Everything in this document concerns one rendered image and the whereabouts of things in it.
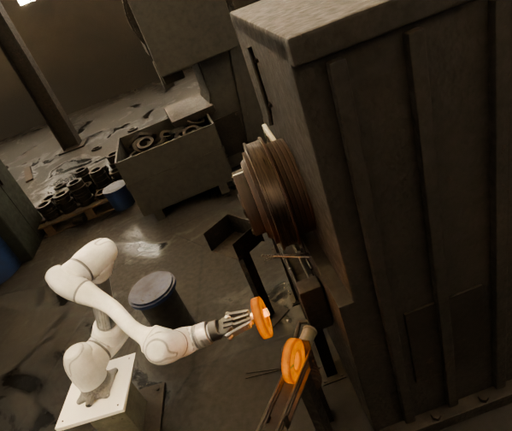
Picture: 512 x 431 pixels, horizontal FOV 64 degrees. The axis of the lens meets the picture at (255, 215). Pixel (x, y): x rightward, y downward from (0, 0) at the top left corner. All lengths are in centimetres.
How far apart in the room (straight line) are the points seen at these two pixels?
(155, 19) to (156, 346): 314
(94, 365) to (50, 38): 1024
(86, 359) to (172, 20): 291
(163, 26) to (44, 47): 810
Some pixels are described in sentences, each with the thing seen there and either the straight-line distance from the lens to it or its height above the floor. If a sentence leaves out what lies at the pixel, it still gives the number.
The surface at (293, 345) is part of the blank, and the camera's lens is 152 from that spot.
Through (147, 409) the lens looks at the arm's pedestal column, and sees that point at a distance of 268.
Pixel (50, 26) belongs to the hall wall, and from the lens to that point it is 1186.
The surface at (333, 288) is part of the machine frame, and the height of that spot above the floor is 87.
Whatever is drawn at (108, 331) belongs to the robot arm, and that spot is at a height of 61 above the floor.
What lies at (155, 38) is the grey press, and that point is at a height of 158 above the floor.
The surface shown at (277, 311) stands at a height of 1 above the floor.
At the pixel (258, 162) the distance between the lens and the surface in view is 151.
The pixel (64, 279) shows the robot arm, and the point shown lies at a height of 111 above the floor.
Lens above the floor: 194
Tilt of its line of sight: 31 degrees down
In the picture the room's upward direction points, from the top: 21 degrees counter-clockwise
